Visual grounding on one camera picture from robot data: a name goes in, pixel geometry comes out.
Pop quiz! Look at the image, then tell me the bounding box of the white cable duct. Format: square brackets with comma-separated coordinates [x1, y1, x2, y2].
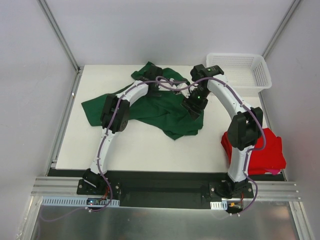
[42, 196, 120, 208]
[210, 200, 228, 211]

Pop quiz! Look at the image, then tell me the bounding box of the pink folded t shirt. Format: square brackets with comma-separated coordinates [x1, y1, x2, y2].
[265, 169, 281, 175]

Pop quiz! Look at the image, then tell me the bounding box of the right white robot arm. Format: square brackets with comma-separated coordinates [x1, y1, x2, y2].
[181, 64, 265, 199]

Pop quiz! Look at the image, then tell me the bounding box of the left white cable duct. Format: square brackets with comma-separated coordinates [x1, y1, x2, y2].
[42, 196, 120, 208]

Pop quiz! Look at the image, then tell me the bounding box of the green t shirt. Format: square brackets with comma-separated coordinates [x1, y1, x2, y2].
[81, 61, 204, 140]

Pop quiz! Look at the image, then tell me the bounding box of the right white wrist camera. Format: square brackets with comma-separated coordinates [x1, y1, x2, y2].
[175, 88, 191, 98]

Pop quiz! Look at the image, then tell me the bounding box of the aluminium frame rail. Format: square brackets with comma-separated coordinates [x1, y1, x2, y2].
[31, 176, 302, 202]

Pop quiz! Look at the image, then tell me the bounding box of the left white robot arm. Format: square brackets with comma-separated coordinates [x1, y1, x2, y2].
[77, 65, 163, 195]

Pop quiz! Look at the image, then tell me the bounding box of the red folded t shirt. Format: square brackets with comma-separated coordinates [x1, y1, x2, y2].
[220, 127, 287, 175]

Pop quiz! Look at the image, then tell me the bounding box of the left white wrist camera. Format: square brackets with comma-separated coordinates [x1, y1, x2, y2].
[158, 78, 176, 91]

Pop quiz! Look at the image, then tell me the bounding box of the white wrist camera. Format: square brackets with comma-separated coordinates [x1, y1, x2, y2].
[158, 78, 176, 91]
[175, 88, 191, 98]

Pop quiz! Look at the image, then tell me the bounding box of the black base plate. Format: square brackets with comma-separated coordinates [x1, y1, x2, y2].
[76, 170, 254, 209]

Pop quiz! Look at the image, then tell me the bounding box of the right white cable duct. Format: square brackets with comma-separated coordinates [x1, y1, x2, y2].
[210, 200, 228, 211]

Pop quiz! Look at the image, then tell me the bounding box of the white plastic basket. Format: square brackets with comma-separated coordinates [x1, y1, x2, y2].
[206, 53, 272, 97]

